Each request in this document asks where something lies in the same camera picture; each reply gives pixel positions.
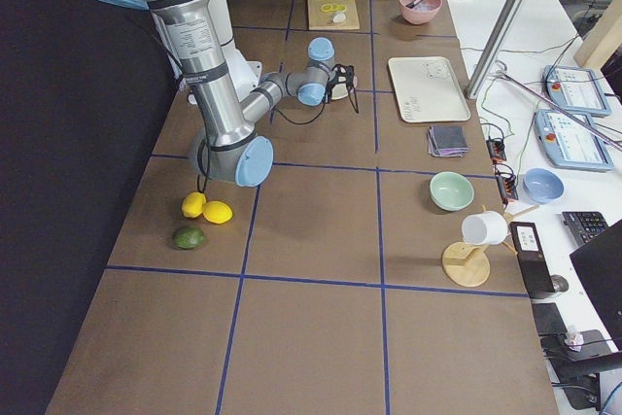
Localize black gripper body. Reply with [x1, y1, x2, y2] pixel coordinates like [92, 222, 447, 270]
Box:
[326, 64, 357, 101]

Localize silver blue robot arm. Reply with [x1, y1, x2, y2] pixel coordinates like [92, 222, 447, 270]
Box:
[98, 0, 355, 187]

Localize white bear tray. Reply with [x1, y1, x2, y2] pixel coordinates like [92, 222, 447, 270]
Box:
[388, 56, 470, 123]

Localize white plate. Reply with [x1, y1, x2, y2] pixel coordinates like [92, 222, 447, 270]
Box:
[329, 84, 350, 101]

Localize bamboo cutting board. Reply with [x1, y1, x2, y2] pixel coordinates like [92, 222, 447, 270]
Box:
[307, 0, 360, 31]

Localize yellow lemon slice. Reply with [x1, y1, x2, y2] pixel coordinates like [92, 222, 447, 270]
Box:
[320, 3, 347, 14]

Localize pink bowl with ice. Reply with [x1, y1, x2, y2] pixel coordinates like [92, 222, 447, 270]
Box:
[398, 0, 443, 25]

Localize grey folded cloths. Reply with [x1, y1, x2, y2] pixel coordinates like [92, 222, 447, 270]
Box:
[428, 125, 469, 157]

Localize mint green bowl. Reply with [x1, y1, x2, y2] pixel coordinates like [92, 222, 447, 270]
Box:
[430, 171, 474, 212]

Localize orange black usb hub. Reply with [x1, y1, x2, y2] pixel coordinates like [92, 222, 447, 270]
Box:
[486, 138, 518, 206]

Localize white mug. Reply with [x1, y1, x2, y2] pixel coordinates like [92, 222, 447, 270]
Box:
[461, 211, 508, 245]

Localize green lime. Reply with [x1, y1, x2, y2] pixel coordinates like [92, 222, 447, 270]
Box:
[172, 225, 205, 250]

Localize wooden mug stand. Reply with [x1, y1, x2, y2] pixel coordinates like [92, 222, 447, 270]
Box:
[442, 205, 538, 287]

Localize blue bowl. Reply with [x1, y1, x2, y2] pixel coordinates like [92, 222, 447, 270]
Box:
[523, 168, 565, 204]

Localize teach pendant far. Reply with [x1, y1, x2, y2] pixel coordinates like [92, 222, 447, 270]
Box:
[543, 65, 612, 118]

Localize teach pendant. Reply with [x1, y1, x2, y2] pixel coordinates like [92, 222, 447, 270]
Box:
[543, 65, 612, 118]
[535, 109, 614, 172]

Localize teach pendant near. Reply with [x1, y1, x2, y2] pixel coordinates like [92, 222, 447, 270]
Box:
[535, 109, 614, 172]

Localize black device with label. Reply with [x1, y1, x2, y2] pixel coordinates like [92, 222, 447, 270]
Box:
[509, 221, 556, 299]

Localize black keyboard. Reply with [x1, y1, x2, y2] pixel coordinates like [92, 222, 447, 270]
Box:
[562, 211, 609, 246]

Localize black laptop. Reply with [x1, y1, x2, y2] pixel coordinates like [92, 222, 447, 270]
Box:
[570, 221, 622, 337]

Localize aluminium frame post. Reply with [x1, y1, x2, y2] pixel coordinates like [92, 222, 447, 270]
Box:
[466, 0, 526, 99]

